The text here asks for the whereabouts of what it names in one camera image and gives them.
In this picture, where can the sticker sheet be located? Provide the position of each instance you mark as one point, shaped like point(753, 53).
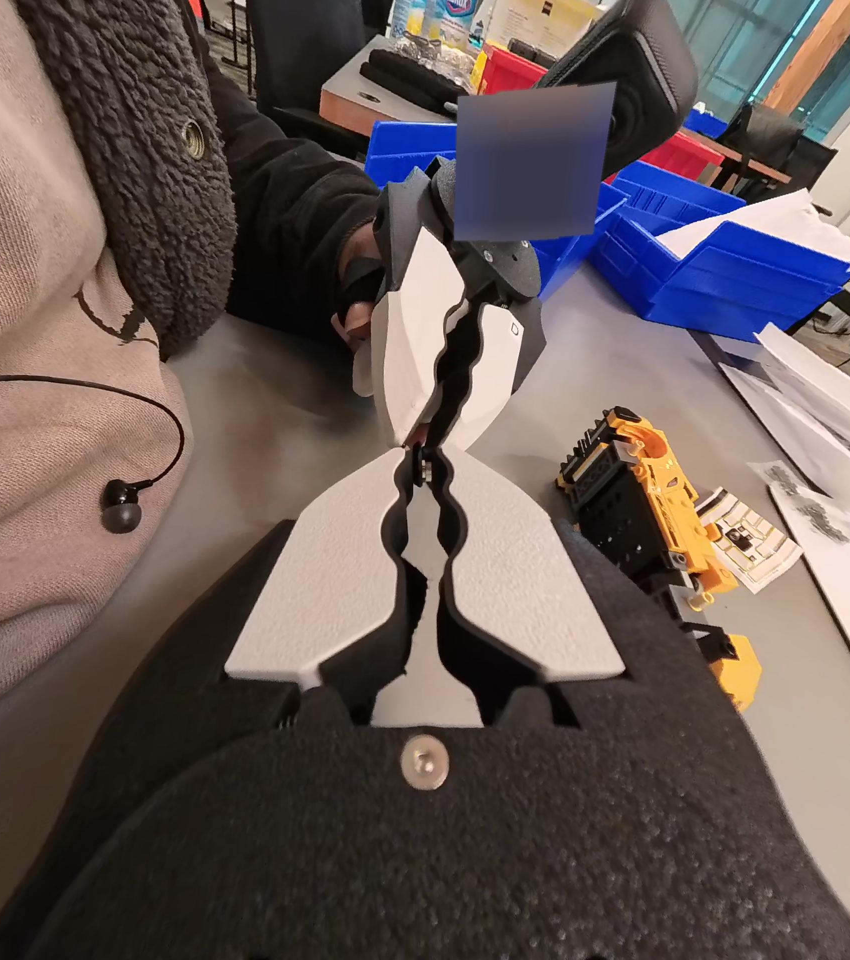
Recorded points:
point(747, 540)

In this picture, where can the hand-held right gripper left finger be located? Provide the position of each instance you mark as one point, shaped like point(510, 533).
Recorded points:
point(320, 592)

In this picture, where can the wooden beam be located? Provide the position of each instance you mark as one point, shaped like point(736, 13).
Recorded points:
point(814, 52)

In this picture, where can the white printed card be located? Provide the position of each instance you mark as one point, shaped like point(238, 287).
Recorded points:
point(537, 30)

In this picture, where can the black office chair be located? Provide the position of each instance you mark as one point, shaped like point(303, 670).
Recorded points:
point(769, 142)
point(305, 60)

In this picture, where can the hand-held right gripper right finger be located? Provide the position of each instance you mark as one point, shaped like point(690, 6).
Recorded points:
point(530, 592)

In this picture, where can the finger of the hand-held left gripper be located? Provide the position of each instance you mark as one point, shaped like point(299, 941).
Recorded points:
point(500, 367)
point(410, 337)

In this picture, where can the orange black lego car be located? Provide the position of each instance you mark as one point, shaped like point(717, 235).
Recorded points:
point(664, 465)

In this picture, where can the white paper sheet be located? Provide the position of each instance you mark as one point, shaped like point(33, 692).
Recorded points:
point(762, 397)

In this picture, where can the small black grey lego piece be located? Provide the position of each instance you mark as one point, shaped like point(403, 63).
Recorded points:
point(422, 466)

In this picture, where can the beige sweatshirt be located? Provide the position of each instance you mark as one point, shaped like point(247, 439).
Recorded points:
point(20, 450)

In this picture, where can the blue plastic storage bin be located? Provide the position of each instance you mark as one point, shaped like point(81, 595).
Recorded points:
point(732, 292)
point(664, 199)
point(398, 154)

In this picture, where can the person's left forearm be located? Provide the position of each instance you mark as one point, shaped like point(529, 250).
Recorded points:
point(282, 225)

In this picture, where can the small blue bin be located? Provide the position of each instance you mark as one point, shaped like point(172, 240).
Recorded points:
point(706, 124)

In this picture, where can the person's left hand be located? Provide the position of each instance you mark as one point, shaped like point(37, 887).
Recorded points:
point(353, 322)

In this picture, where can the dark fleece jacket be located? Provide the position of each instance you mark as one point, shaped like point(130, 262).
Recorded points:
point(132, 187)

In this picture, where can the white paper sheets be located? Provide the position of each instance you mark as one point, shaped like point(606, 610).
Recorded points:
point(829, 405)

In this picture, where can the white crumpled paper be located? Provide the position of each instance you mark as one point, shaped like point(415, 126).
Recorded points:
point(777, 225)

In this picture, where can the black foam parts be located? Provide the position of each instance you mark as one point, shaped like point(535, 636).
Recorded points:
point(402, 75)

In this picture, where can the black printed paper slip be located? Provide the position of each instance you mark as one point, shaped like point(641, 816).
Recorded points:
point(792, 480)

